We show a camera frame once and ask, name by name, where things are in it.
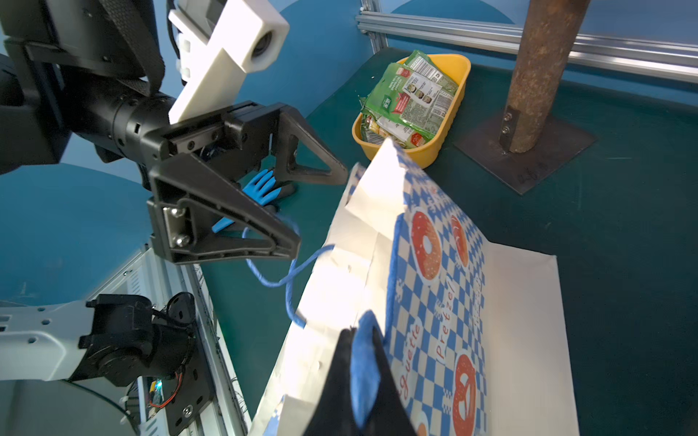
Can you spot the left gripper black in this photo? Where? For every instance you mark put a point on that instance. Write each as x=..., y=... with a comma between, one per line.
x=200, y=213

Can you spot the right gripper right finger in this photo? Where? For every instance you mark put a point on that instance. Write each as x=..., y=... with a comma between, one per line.
x=388, y=416

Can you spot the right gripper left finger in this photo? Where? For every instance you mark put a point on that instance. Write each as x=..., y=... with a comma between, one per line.
x=334, y=414

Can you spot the blue checkered pretzel paper bag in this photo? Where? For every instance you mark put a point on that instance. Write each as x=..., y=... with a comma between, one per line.
x=473, y=331

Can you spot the green condiment packet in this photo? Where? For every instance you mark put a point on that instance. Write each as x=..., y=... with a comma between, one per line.
x=409, y=104

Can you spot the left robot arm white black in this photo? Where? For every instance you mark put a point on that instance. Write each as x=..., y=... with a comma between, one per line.
x=94, y=69

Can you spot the blue black work glove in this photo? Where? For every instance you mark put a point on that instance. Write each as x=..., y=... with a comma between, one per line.
x=265, y=190

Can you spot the pink cherry blossom tree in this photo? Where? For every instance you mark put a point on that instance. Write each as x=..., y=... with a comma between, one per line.
x=524, y=144

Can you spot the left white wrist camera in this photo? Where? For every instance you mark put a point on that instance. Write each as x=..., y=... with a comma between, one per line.
x=220, y=43

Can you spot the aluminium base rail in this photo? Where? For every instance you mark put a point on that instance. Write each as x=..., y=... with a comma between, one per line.
x=148, y=275

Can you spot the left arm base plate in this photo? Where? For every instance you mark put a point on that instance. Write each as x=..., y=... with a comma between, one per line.
x=180, y=400

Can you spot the aluminium back frame bar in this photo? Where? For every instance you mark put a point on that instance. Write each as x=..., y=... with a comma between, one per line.
x=665, y=60

